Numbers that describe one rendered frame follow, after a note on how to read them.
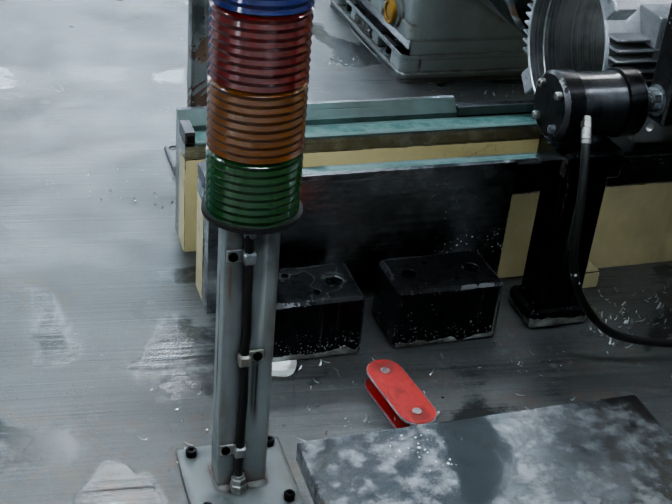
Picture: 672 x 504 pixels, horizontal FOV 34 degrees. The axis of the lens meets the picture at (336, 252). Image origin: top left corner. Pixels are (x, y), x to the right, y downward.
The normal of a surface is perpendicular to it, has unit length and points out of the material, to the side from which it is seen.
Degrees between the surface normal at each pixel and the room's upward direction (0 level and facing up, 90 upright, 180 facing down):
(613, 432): 0
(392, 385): 0
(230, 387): 90
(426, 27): 90
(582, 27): 84
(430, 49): 90
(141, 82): 0
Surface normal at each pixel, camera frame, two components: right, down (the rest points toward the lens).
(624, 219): 0.29, 0.51
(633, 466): 0.08, -0.86
